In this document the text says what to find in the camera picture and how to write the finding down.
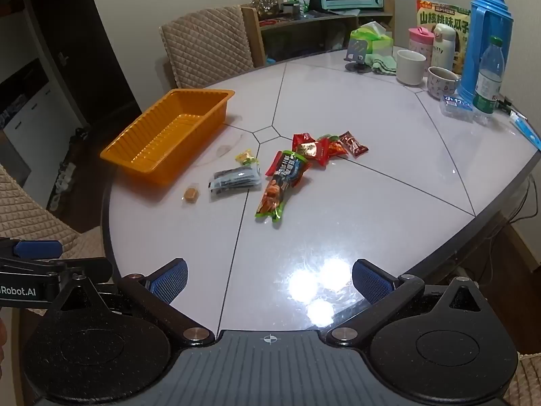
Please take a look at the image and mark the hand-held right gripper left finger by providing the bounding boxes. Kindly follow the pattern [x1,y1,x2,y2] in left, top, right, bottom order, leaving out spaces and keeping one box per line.
[44,257,214,348]

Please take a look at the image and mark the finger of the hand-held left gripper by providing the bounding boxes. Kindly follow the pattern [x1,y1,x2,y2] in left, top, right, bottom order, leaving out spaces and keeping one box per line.
[0,257,113,284]
[0,239,63,260]

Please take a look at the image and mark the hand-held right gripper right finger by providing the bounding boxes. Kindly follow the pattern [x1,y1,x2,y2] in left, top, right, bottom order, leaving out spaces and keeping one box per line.
[327,257,495,347]

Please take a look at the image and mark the grey black snack packet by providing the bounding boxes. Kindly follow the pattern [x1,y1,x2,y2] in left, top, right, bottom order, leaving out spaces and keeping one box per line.
[208,165,262,195]

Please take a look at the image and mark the orange plastic tray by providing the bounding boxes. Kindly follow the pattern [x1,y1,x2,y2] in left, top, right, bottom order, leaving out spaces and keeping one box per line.
[100,89,236,187]

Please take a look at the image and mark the long green snack packet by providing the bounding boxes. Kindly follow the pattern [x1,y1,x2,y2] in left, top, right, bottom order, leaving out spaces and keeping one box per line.
[255,150,311,222]

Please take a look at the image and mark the dark red candy packet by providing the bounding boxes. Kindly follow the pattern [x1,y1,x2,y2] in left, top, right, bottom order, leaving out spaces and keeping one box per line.
[339,131,368,159]

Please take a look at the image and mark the large red candy packet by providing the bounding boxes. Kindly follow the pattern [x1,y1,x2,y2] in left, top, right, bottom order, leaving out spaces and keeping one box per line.
[265,150,285,177]

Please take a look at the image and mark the row of shoes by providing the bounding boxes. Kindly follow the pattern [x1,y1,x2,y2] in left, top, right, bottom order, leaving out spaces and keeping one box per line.
[46,127,87,212]

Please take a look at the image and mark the white cabinet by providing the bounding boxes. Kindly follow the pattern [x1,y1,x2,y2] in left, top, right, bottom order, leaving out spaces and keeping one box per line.
[0,61,87,140]

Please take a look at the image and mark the clear blue tissue pack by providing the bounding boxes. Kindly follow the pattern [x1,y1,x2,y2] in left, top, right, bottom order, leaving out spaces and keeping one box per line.
[440,95,474,121]

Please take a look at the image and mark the patterned white mug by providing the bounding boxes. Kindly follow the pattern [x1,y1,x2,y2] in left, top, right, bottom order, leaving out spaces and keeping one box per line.
[427,66,461,100]

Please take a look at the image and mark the white cup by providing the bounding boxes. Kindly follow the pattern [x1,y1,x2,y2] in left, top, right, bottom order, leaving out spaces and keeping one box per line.
[396,49,427,86]

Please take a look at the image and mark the blue toothpaste tube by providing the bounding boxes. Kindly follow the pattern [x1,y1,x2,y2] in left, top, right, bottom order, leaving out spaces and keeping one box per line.
[509,110,541,151]

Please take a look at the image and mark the green cloth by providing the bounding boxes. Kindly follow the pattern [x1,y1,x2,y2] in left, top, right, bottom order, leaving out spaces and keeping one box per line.
[366,53,398,76]

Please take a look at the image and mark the dark wooden door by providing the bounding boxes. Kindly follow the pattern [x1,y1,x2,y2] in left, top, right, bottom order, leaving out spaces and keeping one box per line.
[29,0,142,128]

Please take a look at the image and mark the clear water bottle green label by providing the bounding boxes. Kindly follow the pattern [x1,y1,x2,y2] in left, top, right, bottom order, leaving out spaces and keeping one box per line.
[472,36,505,115]

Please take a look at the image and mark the grey phone stand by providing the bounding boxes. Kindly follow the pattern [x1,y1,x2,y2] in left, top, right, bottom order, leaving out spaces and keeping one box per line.
[345,38,368,72]

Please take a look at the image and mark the quilted beige chair back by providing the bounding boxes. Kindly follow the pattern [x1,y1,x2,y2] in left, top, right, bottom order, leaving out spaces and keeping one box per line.
[159,5,256,89]

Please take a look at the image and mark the pink lidded cup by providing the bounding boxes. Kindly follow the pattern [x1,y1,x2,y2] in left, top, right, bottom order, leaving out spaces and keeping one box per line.
[408,26,435,66]

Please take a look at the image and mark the green tissue box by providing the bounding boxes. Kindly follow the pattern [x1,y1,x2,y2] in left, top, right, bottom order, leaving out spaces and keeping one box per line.
[350,21,394,58]

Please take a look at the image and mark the white thermos bottle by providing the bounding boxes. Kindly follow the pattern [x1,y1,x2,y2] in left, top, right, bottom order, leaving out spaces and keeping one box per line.
[432,23,456,70]

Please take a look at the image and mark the wooden shelf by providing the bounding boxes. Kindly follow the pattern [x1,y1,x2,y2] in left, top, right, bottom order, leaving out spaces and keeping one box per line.
[241,0,396,68]

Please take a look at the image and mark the blue thermos jug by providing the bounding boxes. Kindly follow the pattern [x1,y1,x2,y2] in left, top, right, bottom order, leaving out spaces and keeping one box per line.
[458,0,517,102]

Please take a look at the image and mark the green yellow seed bag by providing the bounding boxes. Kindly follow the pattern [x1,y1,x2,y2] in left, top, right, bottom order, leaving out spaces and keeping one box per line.
[416,0,472,74]

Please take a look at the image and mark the clear jar orange lid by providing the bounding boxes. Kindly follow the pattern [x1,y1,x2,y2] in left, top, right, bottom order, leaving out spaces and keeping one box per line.
[252,0,283,20]

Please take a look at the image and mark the black cable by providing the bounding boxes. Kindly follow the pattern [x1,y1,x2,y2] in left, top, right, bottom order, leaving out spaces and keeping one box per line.
[503,178,534,226]

